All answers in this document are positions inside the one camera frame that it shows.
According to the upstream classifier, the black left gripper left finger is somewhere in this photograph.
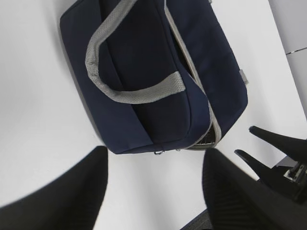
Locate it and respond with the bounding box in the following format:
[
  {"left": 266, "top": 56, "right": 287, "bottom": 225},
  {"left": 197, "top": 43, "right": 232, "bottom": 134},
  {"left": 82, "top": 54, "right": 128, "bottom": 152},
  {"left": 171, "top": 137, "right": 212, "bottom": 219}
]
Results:
[{"left": 0, "top": 146, "right": 108, "bottom": 230}]

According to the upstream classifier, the navy blue lunch bag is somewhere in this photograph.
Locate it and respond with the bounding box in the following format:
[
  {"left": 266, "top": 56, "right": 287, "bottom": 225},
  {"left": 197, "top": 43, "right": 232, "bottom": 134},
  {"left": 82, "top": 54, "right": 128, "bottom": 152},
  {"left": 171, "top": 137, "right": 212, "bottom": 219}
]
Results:
[{"left": 59, "top": 0, "right": 248, "bottom": 154}]

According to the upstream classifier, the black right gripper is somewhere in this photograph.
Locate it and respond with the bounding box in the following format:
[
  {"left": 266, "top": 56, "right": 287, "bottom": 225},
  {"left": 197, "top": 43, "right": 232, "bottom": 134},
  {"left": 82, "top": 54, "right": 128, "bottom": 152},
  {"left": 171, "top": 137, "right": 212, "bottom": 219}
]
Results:
[{"left": 235, "top": 126, "right": 307, "bottom": 204}]

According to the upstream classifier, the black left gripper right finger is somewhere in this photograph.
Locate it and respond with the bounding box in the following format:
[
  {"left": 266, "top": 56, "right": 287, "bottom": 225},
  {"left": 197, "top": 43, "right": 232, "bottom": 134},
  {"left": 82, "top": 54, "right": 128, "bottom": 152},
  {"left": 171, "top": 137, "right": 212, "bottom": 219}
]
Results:
[{"left": 202, "top": 149, "right": 307, "bottom": 230}]

